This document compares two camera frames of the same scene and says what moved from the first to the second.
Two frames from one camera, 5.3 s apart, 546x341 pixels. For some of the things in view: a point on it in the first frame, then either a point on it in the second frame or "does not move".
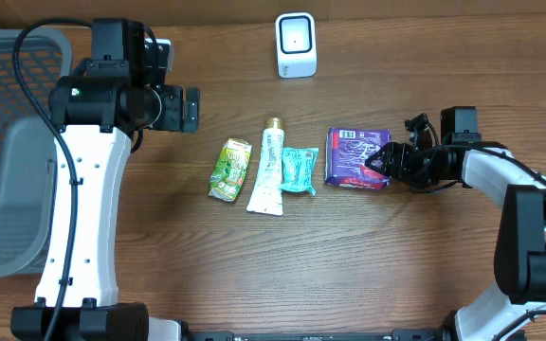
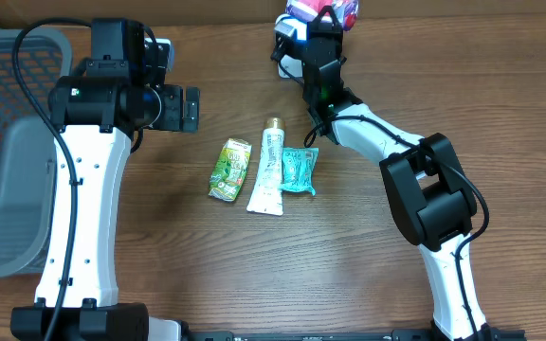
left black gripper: (191, 110) does not move
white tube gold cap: (266, 195) does not move
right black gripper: (391, 156) -> (336, 41)
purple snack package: (348, 150) -> (346, 11)
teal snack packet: (299, 170) does not move
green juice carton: (230, 170) does not move
